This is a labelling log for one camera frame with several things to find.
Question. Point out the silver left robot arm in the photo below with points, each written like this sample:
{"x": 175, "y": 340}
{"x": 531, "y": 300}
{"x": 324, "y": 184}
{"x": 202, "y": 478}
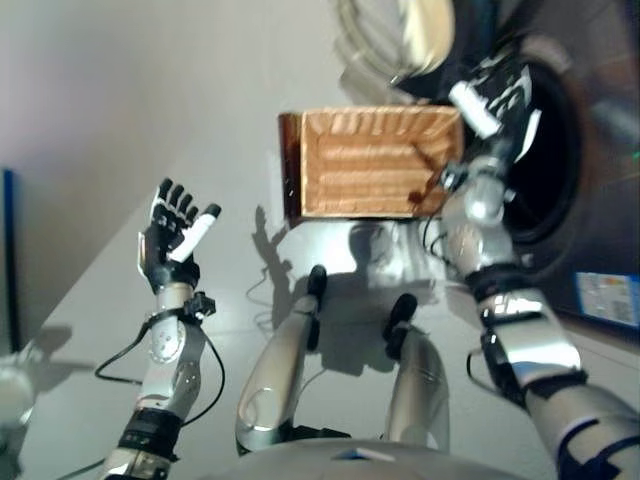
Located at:
{"x": 165, "y": 360}

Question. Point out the round glass washer door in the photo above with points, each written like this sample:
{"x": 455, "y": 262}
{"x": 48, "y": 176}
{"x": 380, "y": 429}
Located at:
{"x": 400, "y": 35}

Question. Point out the dark grey washing machine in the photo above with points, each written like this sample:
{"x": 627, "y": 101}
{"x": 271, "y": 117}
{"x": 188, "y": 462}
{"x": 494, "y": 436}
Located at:
{"x": 600, "y": 200}

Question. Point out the silver left robot leg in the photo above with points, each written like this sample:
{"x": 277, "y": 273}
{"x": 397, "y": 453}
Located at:
{"x": 275, "y": 370}

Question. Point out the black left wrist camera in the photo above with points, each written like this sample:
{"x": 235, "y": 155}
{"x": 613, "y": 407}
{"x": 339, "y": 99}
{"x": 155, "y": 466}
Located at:
{"x": 199, "y": 306}

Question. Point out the large rectangular wicker basket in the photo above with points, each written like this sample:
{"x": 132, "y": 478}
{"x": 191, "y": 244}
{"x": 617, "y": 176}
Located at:
{"x": 370, "y": 170}

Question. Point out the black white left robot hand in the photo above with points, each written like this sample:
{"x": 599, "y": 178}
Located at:
{"x": 167, "y": 245}

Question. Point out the glossy brown stool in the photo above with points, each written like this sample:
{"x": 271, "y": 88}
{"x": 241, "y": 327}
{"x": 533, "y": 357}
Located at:
{"x": 290, "y": 170}

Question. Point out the grey robot torso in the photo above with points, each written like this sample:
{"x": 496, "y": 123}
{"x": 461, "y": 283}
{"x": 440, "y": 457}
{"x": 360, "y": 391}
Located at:
{"x": 375, "y": 462}

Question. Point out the silver robot leg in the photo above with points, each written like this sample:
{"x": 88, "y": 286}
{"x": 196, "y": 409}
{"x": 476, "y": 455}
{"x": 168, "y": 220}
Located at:
{"x": 275, "y": 370}
{"x": 420, "y": 385}

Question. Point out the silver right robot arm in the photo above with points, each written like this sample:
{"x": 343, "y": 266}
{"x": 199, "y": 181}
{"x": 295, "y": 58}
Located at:
{"x": 530, "y": 345}

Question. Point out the blue energy label sticker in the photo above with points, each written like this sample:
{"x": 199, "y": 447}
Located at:
{"x": 607, "y": 300}

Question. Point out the silver right robot leg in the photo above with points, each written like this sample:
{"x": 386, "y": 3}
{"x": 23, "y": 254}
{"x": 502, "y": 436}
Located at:
{"x": 420, "y": 385}

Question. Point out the white rounded object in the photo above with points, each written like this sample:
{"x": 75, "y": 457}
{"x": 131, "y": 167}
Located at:
{"x": 15, "y": 390}

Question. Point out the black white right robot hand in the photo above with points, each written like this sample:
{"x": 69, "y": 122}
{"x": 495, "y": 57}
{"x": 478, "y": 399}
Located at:
{"x": 505, "y": 100}

